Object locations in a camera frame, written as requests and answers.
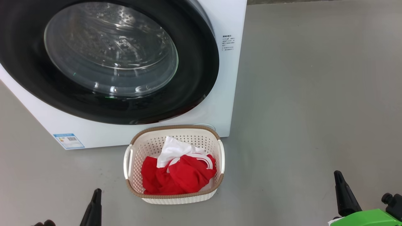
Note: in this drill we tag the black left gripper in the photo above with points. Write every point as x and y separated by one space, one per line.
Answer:
47 223

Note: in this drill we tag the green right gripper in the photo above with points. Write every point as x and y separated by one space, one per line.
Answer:
373 219

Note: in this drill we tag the red and white garment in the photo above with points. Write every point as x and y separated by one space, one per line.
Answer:
182 175

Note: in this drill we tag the washing machine door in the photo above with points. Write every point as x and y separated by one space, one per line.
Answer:
25 62

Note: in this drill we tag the cream perforated laundry basket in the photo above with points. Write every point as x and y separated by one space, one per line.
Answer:
138 157

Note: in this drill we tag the white front-load washing machine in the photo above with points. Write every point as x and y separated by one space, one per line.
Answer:
224 94

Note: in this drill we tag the stainless steel washing machine drum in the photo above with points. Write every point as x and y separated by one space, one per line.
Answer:
110 47

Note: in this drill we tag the blue energy label sticker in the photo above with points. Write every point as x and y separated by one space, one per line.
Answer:
69 141

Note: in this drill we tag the round white filter cover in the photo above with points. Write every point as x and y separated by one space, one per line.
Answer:
207 126

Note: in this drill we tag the printed text instruction sticker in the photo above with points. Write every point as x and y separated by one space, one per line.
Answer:
228 42

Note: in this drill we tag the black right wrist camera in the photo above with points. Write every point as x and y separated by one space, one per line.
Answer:
395 205

